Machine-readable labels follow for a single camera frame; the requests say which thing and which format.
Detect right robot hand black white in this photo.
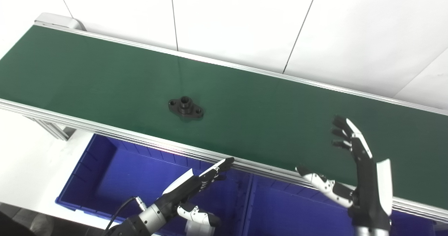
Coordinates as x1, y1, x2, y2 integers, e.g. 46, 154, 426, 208
296, 115, 393, 231

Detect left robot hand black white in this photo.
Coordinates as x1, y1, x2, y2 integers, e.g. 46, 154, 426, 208
159, 157, 235, 228

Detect black flange part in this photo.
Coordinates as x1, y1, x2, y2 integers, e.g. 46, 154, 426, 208
168, 96, 204, 121

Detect blue plastic bin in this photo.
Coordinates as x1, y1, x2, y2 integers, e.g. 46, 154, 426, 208
55, 133, 253, 236
244, 174, 448, 236

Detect aluminium conveyor support leg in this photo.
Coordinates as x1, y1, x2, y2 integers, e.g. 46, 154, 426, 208
24, 115, 76, 141

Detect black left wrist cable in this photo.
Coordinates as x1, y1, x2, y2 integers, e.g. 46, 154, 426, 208
104, 196, 147, 234

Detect green conveyor belt aluminium frame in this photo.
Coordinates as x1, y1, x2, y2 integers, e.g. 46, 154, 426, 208
0, 13, 448, 224

